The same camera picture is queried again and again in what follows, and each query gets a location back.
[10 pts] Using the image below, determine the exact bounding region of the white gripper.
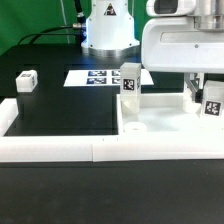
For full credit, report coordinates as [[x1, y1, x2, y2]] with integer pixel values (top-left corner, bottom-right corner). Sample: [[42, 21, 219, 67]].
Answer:
[[141, 17, 224, 102]]

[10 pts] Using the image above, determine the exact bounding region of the white square tabletop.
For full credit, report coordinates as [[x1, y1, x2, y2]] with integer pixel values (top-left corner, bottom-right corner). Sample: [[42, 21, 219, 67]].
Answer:
[[116, 93, 224, 134]]

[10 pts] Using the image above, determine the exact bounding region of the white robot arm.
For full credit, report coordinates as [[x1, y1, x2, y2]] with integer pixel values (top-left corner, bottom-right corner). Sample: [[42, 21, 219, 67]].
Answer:
[[82, 0, 224, 101]]

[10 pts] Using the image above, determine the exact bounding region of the white U-shaped obstacle fence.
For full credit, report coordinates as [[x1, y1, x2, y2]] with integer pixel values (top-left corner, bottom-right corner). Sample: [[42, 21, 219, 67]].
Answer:
[[0, 98, 224, 163]]

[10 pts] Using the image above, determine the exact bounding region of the white sheet with AprilTags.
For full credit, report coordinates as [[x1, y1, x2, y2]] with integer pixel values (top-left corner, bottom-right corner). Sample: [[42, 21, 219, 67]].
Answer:
[[63, 68, 155, 88]]

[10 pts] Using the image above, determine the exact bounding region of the black cable bundle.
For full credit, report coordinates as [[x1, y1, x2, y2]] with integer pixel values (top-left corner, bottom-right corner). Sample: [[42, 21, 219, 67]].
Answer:
[[17, 0, 88, 46]]

